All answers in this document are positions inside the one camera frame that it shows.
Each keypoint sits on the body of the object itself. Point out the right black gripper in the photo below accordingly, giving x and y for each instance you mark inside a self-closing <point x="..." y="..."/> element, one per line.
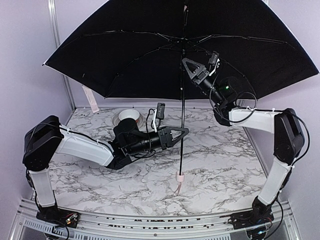
<point x="200" y="74"/>

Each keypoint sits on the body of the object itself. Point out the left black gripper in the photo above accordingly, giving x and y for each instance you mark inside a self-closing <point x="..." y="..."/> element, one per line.
<point x="163" y="137"/>

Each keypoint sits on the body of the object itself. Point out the pink and black umbrella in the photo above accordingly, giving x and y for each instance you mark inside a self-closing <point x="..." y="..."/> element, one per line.
<point x="134" y="49"/>

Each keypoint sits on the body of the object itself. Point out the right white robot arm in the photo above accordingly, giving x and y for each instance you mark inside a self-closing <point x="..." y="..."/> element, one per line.
<point x="285" y="125"/>

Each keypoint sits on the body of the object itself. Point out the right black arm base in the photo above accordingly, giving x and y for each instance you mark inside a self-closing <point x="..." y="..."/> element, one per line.
<point x="244" y="220"/>

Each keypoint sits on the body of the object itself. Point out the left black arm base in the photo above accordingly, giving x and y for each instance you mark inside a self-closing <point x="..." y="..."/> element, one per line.
<point x="68" y="218"/>

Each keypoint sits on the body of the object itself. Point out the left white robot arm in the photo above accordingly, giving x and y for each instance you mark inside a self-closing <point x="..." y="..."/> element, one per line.
<point x="50" y="138"/>

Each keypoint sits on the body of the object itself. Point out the grey round plate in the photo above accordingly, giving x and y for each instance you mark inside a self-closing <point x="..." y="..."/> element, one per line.
<point x="116" y="121"/>

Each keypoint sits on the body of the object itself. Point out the red and white bowl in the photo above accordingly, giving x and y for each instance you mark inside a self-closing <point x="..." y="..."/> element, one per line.
<point x="129" y="114"/>

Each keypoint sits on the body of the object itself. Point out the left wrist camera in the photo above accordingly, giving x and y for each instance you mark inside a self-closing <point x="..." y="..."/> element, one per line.
<point x="158" y="113"/>

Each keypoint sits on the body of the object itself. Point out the left aluminium corner post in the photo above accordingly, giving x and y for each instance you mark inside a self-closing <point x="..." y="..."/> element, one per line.
<point x="56" y="59"/>

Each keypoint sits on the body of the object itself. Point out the aluminium front rail frame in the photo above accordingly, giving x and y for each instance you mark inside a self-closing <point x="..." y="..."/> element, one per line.
<point x="280" y="225"/>

